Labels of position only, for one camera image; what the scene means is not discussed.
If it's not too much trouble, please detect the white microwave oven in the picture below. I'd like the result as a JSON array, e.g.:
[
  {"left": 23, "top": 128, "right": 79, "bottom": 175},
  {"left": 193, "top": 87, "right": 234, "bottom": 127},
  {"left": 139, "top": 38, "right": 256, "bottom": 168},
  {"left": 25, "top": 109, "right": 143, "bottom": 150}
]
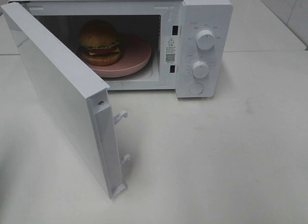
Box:
[{"left": 7, "top": 0, "right": 233, "bottom": 98}]

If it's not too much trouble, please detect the toy hamburger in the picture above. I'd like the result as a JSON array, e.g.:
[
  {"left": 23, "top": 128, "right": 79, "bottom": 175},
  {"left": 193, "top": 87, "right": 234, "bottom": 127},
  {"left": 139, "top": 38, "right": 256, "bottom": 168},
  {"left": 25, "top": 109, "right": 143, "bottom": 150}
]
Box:
[{"left": 77, "top": 20, "right": 121, "bottom": 66}]

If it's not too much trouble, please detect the white microwave door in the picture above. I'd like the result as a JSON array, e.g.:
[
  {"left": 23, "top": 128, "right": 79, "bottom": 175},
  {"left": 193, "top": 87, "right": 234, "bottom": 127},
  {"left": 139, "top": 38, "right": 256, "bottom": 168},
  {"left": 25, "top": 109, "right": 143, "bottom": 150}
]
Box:
[{"left": 1, "top": 2, "right": 130, "bottom": 198}]

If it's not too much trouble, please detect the round white door button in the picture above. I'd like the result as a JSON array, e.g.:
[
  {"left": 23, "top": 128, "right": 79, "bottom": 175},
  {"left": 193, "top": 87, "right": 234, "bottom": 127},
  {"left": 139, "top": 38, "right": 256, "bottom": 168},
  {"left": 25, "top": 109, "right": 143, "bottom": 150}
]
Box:
[{"left": 189, "top": 83, "right": 204, "bottom": 94}]

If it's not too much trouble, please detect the pink round plate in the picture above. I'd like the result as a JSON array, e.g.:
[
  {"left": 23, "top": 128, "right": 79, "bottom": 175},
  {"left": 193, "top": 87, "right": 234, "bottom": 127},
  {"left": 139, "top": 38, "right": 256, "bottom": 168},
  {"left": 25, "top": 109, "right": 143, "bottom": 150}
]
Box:
[{"left": 75, "top": 34, "right": 152, "bottom": 78}]

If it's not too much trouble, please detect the upper white power knob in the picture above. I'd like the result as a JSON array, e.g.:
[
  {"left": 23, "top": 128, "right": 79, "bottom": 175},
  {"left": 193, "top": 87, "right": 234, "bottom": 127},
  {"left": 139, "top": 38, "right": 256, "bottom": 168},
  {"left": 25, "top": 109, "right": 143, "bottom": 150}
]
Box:
[{"left": 195, "top": 28, "right": 216, "bottom": 51}]

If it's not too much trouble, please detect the lower white timer knob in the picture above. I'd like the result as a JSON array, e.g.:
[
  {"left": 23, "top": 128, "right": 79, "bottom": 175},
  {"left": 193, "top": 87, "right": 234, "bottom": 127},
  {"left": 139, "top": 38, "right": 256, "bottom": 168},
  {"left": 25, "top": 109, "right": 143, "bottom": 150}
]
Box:
[{"left": 192, "top": 61, "right": 209, "bottom": 79}]

